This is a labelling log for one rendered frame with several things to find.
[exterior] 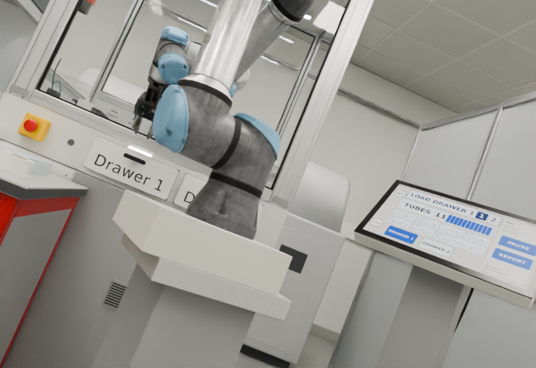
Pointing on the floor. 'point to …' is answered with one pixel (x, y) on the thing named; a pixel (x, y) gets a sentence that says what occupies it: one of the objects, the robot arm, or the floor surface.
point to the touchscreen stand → (423, 322)
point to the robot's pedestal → (181, 317)
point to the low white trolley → (29, 241)
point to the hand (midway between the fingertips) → (143, 132)
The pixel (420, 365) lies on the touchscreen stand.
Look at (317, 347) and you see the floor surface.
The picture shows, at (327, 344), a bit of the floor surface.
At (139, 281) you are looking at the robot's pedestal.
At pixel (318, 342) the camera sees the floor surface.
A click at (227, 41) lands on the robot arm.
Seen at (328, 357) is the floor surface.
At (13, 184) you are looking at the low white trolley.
